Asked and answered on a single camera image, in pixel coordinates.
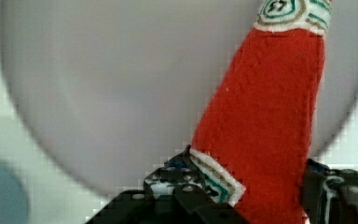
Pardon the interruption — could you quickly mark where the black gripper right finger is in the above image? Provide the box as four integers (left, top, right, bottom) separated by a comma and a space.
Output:
301, 159, 358, 224

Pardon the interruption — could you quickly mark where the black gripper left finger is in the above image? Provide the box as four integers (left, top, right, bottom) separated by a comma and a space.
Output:
143, 145, 231, 206

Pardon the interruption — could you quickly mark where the red felt ketchup bottle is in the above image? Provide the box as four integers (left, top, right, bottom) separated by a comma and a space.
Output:
190, 0, 333, 224

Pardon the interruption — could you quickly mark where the lilac round plate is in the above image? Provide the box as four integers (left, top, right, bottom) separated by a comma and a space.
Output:
0, 0, 358, 194

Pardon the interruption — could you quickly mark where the blue small bowl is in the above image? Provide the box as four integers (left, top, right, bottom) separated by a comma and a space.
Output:
0, 162, 28, 224

